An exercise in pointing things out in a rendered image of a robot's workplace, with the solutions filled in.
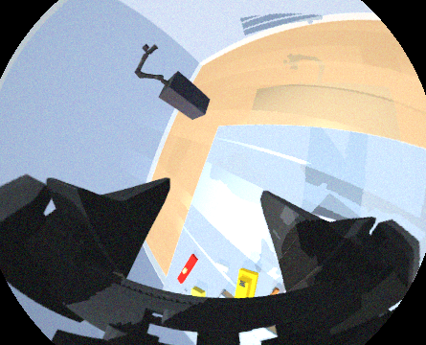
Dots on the red flat bar with white rectangle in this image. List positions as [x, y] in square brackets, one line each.
[186, 270]

